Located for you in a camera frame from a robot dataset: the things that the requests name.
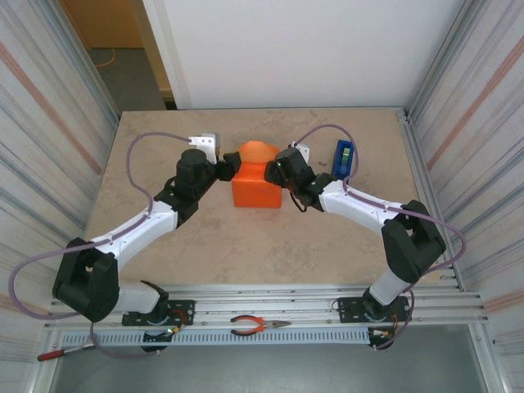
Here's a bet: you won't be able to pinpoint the blue tape dispenser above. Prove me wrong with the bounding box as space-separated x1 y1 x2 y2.
330 139 356 180

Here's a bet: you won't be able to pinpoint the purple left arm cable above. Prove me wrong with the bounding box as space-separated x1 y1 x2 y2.
8 131 193 360

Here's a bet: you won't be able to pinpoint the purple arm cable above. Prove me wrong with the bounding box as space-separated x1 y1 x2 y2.
8 131 193 360
292 124 468 351

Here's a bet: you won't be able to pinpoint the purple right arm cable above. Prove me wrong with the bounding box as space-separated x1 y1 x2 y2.
292 124 468 351

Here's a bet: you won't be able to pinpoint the white door frame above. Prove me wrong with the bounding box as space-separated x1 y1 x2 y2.
129 0 193 111

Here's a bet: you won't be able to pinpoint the aluminium rail frame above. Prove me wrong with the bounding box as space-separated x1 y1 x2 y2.
44 285 490 329

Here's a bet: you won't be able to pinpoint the aluminium side rail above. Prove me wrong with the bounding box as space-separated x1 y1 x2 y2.
395 106 466 291

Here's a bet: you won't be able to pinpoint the orange floor cable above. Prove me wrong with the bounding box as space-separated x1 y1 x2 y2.
94 47 118 69

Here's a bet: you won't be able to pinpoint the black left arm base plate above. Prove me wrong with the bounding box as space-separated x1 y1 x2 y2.
121 299 196 328

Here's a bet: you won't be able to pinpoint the orange handled pliers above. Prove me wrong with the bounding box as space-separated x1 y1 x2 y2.
229 314 292 337

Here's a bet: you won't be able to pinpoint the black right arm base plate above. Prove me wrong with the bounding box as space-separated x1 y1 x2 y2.
337 296 411 324

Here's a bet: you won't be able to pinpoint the grey slotted cable duct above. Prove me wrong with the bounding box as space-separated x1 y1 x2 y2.
60 329 372 347

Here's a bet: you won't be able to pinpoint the red handled tool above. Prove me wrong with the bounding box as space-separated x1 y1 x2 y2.
37 343 97 362

